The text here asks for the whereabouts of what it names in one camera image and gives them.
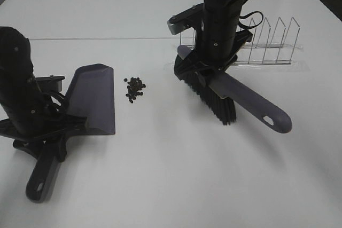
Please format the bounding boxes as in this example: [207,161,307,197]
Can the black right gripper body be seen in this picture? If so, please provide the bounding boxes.
[175,0,252,75]

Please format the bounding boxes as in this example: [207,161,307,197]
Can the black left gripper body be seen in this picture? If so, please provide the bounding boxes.
[1,78,87,143]

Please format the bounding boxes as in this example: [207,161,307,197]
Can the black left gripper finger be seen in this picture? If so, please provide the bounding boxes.
[13,140,43,160]
[44,134,68,162]

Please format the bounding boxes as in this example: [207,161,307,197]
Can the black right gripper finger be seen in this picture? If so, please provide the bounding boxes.
[217,54,238,71]
[194,69,214,89]

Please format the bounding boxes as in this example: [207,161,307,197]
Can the grey hand brush black bristles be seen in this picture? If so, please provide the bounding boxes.
[174,45,292,133]

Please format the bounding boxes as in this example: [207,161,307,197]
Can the grey plastic dustpan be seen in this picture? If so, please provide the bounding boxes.
[26,64,115,203]

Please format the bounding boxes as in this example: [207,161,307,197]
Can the pile of coffee beans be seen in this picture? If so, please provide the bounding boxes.
[123,77,146,104]

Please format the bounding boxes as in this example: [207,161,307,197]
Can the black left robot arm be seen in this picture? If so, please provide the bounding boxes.
[1,27,86,161]

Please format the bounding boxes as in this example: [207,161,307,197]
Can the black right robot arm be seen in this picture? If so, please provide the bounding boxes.
[168,0,252,86]

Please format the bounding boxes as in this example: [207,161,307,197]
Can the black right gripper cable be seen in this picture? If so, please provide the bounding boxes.
[239,11,264,30]

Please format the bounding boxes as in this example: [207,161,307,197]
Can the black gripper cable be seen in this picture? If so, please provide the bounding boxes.
[239,11,264,30]
[40,91,69,118]

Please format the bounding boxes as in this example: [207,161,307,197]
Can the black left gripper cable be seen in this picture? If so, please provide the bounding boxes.
[40,91,69,118]

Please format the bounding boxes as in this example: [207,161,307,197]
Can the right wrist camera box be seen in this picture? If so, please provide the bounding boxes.
[167,3,203,35]

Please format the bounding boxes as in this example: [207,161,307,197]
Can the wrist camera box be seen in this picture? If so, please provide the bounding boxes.
[36,75,65,92]
[167,3,203,35]

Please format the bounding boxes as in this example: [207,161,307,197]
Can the metal wire dish rack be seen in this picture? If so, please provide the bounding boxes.
[163,17,308,69]

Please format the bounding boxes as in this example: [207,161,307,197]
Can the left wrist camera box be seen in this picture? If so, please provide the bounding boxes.
[36,75,65,92]

